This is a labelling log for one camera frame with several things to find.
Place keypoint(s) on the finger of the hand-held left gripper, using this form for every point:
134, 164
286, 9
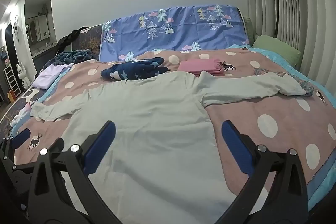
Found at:
58, 145
20, 138

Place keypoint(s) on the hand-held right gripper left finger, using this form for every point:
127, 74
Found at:
101, 146

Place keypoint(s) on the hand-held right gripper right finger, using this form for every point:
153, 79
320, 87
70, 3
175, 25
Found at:
236, 146

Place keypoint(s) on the light green long-sleeve shirt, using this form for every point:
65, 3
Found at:
157, 121

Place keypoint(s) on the white pink small cloth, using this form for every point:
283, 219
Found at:
22, 112

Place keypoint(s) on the pink polka dot blanket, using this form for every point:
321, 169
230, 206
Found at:
236, 113

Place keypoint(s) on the white ladder rack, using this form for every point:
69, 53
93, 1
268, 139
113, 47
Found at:
11, 81

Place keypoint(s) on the white cat figurine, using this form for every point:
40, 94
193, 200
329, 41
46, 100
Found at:
22, 75

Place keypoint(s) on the lavender folded cloth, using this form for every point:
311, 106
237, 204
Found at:
48, 77

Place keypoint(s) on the navy star-print garment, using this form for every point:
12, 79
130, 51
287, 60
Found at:
136, 67

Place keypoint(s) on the pink folded cloth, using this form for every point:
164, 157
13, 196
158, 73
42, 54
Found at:
199, 66

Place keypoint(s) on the dark teal blanket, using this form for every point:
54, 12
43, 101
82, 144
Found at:
68, 57

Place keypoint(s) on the floral patterned cloth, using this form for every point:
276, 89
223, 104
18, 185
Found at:
309, 87

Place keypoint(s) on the dark floral headboard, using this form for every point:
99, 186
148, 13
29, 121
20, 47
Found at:
90, 41

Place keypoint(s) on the green pillow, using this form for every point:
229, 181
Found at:
278, 49

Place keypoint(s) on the black garment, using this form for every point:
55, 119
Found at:
69, 37

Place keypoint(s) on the blue tree-print sheet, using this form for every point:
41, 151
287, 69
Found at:
178, 29

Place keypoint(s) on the white pleated curtain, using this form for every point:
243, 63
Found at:
302, 16

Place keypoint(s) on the white bear wall clock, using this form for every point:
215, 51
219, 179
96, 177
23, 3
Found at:
16, 27

